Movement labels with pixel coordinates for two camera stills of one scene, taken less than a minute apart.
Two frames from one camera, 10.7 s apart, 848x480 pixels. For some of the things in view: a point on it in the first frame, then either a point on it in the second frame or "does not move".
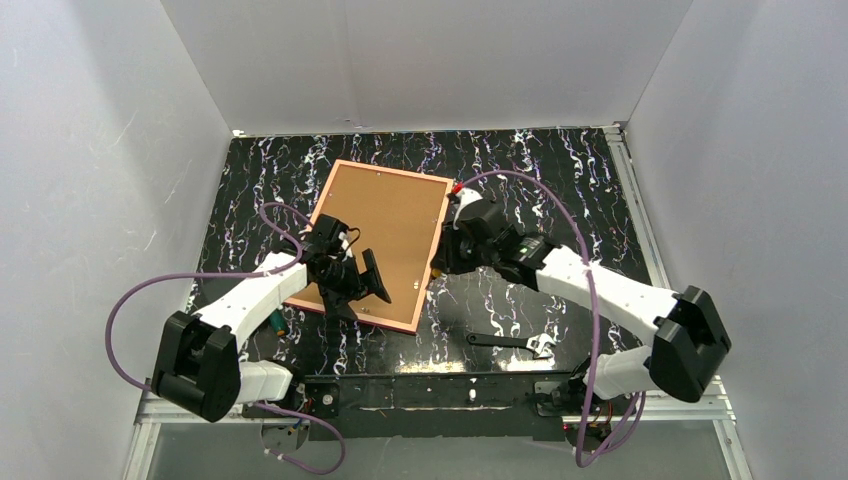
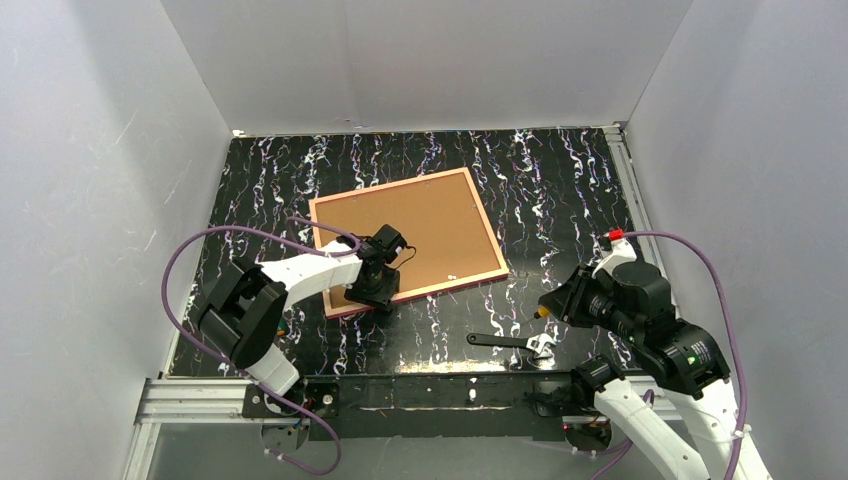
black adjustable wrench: (540, 344) does not move
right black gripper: (451, 244) to (564, 303)
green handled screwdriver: (278, 323) does not move
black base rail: (515, 404) does not move
